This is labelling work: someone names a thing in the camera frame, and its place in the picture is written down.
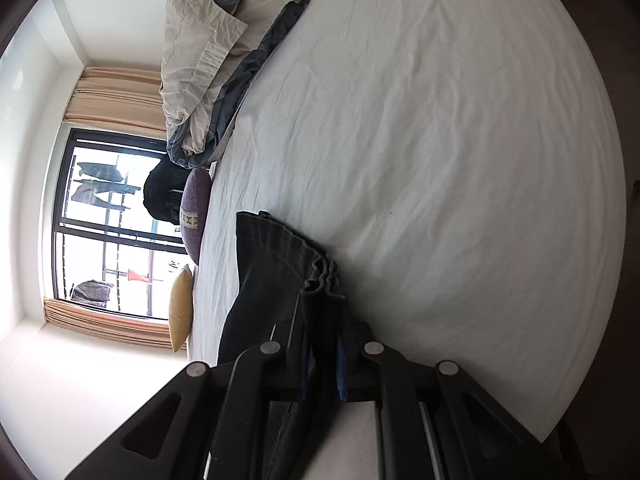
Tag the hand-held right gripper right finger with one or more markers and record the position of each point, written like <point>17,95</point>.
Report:
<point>342,365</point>

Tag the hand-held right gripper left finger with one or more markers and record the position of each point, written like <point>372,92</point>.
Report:
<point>285,360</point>

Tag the black pants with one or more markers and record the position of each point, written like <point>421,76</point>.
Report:
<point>265,270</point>

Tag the yellow pillow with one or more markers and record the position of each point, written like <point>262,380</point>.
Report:
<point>181,310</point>

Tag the red triangular flag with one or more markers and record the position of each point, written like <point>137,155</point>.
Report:
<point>136,275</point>

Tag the purple patterned pillow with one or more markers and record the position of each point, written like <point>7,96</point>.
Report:
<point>196,210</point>

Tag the beige curtain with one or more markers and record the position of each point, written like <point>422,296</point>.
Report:
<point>110,322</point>
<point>120,100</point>

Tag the hanging grey garment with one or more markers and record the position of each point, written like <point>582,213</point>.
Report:
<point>97,171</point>
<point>92,291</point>
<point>100,191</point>

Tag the dark clothing on chair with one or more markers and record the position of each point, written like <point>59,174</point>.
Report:
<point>160,190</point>

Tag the white bed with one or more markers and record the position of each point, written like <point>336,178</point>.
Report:
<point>425,160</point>

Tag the beige and grey duvet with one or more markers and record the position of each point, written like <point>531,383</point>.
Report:
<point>210,50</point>

